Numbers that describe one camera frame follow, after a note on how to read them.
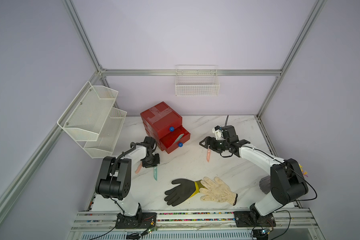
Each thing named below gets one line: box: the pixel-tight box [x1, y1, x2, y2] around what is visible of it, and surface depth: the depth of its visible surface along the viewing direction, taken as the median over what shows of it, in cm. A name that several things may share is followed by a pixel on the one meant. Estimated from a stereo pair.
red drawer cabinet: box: [140, 101, 191, 154], surface depth 93 cm
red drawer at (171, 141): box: [159, 125, 191, 154], surface depth 95 cm
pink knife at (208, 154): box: [206, 145, 211, 163], surface depth 100 cm
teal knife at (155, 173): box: [153, 166, 158, 181], surface depth 92 cm
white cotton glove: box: [199, 176, 238, 206], surface depth 84 cm
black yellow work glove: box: [164, 178, 203, 207], surface depth 83 cm
